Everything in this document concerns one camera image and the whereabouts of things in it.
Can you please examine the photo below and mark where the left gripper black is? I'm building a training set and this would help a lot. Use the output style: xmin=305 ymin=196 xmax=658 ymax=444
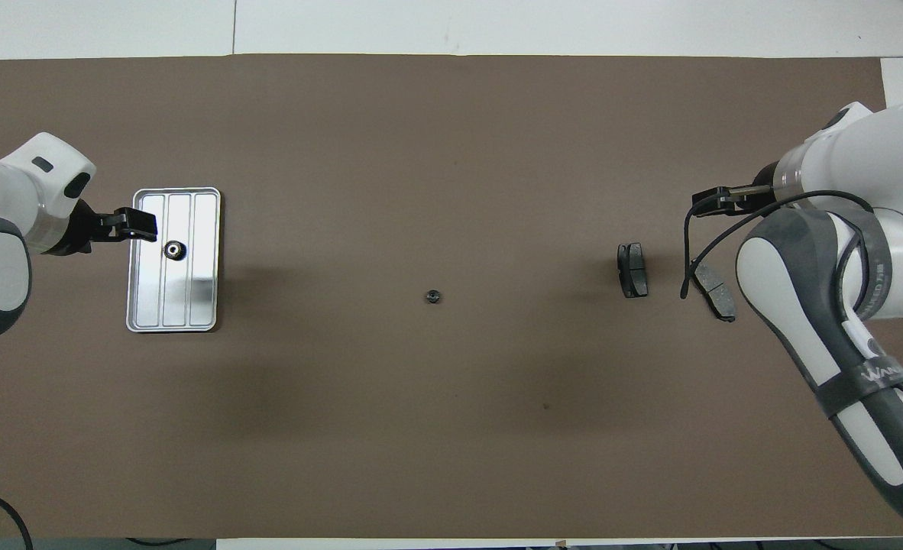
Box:
xmin=58 ymin=200 xmax=158 ymax=257

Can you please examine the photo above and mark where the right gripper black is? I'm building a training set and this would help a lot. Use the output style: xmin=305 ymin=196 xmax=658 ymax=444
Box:
xmin=692 ymin=160 xmax=781 ymax=218

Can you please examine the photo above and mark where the silver metal tray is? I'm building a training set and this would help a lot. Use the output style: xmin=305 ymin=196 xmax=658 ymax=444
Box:
xmin=125 ymin=187 xmax=222 ymax=333

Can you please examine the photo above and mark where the long grey brake pad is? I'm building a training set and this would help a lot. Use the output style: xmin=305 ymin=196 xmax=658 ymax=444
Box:
xmin=692 ymin=260 xmax=737 ymax=323

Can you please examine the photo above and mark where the short dark brake pad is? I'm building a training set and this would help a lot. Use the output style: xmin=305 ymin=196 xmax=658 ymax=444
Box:
xmin=617 ymin=243 xmax=649 ymax=299

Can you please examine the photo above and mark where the brown table mat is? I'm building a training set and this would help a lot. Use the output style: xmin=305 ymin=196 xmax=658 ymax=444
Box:
xmin=0 ymin=53 xmax=903 ymax=539

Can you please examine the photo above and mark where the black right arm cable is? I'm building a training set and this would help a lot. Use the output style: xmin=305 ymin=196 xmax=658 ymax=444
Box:
xmin=681 ymin=189 xmax=872 ymax=300

